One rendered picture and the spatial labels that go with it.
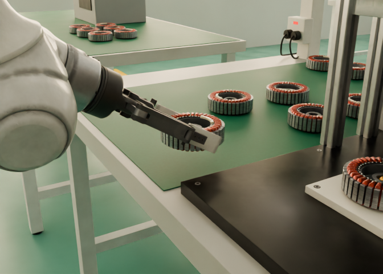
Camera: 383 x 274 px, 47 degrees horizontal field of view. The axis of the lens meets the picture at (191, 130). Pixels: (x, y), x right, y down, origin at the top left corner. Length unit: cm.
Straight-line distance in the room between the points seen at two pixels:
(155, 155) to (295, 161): 26
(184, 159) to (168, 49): 113
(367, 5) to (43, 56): 52
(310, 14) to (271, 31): 468
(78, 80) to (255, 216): 30
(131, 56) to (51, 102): 144
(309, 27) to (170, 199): 111
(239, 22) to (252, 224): 548
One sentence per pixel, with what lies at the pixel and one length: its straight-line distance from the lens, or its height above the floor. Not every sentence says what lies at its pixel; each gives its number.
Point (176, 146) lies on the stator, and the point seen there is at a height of 81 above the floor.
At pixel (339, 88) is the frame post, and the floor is 89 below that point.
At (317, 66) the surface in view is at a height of 77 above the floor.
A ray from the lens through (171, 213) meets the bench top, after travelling 66.
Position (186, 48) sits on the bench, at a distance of 195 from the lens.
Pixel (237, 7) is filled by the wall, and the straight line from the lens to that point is 596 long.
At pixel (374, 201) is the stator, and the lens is 63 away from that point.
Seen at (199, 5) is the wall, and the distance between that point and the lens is 564.
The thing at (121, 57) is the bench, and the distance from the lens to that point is 182.
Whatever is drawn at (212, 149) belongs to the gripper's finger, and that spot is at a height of 80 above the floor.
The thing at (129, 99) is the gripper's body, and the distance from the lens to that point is 65.
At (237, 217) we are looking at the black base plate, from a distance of 61.
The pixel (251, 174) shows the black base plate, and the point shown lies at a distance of 72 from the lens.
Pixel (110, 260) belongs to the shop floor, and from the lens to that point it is 182.
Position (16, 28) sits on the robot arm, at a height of 104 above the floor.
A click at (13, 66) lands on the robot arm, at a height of 101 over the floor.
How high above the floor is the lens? 109
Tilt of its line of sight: 21 degrees down
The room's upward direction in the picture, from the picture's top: straight up
